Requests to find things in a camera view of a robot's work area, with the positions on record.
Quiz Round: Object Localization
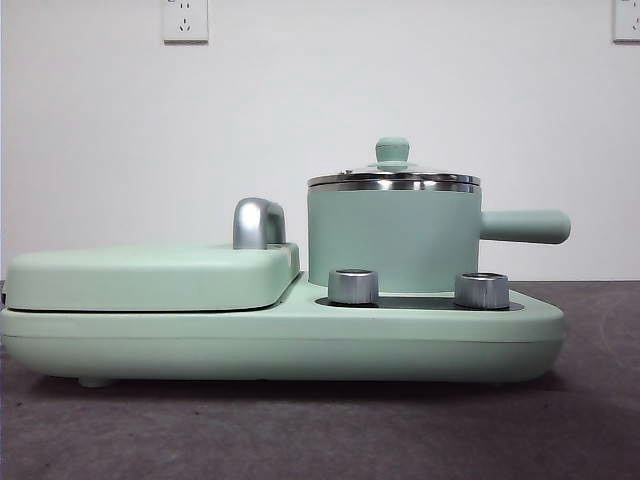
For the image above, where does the white wall socket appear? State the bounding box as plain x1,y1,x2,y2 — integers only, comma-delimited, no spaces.
613,0,640,43
162,0,210,44

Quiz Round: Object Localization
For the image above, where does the mint green breakfast machine base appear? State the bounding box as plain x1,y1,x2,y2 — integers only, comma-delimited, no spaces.
0,272,567,389

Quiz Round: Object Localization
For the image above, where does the silver control knob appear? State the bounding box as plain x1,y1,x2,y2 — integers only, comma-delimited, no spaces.
454,272,511,309
328,268,381,306

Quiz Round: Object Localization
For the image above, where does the glass lid with green knob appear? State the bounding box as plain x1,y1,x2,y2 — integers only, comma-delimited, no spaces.
307,136,482,189

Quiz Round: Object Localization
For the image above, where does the mint green pot with handle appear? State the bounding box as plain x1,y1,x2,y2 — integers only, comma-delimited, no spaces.
307,179,572,296

